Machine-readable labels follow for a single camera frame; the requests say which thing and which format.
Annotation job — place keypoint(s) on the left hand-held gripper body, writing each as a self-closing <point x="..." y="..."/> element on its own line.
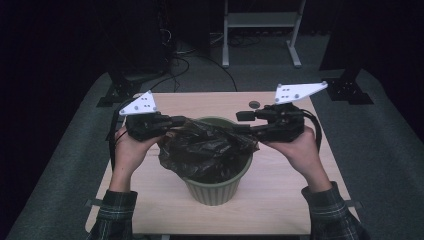
<point x="145" y="125"/>

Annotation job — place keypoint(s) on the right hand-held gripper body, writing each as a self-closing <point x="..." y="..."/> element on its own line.
<point x="283" y="125"/>

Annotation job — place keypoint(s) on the black plastic garbage bag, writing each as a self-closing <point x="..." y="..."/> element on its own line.
<point x="203" y="150"/>

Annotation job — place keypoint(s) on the green plastic trash bin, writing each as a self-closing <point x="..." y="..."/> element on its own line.
<point x="216" y="193"/>

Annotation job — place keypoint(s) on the person's left hand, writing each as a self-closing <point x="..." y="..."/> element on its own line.
<point x="130" y="155"/>

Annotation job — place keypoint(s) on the person's right hand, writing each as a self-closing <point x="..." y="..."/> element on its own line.
<point x="301" y="153"/>

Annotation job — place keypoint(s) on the black stand base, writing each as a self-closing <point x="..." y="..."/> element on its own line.
<point x="346" y="90"/>
<point x="118" y="91"/>

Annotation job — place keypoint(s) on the grey tape strip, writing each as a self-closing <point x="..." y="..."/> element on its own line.
<point x="93" y="202"/>
<point x="354" y="203"/>

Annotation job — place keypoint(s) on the white metal stand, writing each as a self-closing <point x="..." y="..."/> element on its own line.
<point x="260" y="20"/>

